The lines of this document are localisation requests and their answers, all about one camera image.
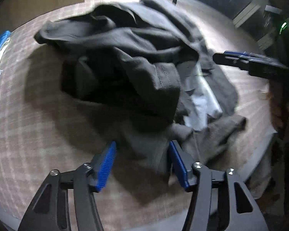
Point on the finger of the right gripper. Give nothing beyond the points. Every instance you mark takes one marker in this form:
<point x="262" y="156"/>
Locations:
<point x="250" y="57"/>
<point x="239" y="60"/>

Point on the dark grey t-shirt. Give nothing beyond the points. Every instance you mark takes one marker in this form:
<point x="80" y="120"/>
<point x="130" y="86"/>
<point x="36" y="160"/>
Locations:
<point x="146" y="63"/>

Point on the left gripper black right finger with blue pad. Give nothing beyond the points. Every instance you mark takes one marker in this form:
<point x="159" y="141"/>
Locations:
<point x="237" y="209"/>

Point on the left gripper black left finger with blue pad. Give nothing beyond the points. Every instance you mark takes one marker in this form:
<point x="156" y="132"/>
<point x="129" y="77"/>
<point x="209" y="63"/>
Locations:
<point x="49" y="208"/>

